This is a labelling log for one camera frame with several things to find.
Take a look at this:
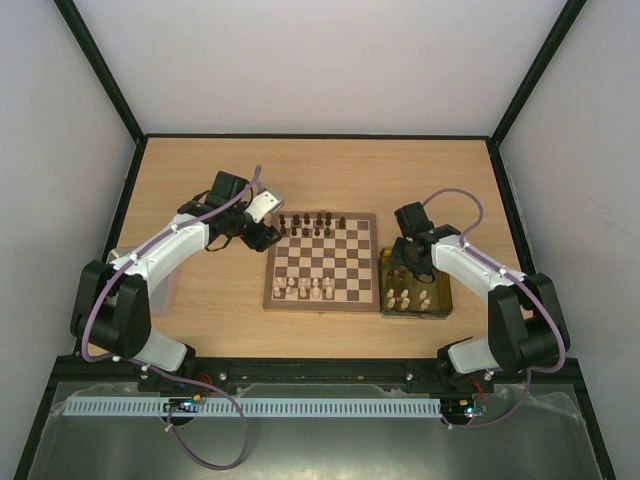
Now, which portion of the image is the grey slotted cable duct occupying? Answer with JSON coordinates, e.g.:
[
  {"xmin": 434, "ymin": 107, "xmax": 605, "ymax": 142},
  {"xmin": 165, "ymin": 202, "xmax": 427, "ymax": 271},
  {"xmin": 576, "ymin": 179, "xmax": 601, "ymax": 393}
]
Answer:
[{"xmin": 63, "ymin": 396, "xmax": 441, "ymax": 418}]

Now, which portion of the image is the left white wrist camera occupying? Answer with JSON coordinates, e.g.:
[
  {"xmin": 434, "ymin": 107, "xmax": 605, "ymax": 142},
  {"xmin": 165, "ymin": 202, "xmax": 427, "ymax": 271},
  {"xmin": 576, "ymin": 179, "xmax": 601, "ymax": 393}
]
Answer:
[{"xmin": 245, "ymin": 190, "xmax": 284, "ymax": 223}]

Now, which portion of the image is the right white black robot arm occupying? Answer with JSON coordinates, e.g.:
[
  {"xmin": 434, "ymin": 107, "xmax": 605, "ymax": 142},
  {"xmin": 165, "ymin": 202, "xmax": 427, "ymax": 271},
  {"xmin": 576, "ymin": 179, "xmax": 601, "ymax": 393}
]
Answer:
[{"xmin": 391, "ymin": 202, "xmax": 570, "ymax": 392}]

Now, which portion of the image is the yellow tin tray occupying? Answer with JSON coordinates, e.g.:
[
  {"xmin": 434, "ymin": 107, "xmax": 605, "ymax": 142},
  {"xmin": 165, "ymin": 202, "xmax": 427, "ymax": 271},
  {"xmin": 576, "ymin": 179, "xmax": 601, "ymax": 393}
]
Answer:
[{"xmin": 378, "ymin": 248, "xmax": 453, "ymax": 319}]

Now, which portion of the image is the clear plastic sheet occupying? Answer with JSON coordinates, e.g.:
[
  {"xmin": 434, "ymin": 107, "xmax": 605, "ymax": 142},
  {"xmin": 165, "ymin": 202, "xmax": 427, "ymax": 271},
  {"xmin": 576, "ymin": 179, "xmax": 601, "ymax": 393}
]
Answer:
[{"xmin": 27, "ymin": 383, "xmax": 600, "ymax": 479}]

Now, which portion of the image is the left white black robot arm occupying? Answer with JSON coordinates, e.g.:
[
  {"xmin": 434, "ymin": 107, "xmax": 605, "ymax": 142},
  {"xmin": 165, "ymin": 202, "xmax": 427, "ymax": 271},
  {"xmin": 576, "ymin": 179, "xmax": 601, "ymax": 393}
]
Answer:
[{"xmin": 70, "ymin": 171, "xmax": 284, "ymax": 372}]

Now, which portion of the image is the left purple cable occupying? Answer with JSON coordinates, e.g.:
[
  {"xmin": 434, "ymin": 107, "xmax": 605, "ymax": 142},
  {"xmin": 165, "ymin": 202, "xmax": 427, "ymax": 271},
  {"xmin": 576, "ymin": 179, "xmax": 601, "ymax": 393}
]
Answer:
[{"xmin": 82, "ymin": 164, "xmax": 262, "ymax": 471}]

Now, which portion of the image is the wooden chess board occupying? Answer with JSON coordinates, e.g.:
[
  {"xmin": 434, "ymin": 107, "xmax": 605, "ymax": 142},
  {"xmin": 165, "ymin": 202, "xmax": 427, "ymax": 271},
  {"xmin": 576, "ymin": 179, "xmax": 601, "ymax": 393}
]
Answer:
[{"xmin": 263, "ymin": 211, "xmax": 380, "ymax": 313}]

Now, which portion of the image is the black aluminium frame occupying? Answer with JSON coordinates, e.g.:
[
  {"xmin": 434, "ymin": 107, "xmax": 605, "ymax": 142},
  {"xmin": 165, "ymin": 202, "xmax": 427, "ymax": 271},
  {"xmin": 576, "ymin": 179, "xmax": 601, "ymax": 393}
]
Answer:
[{"xmin": 15, "ymin": 0, "xmax": 615, "ymax": 479}]

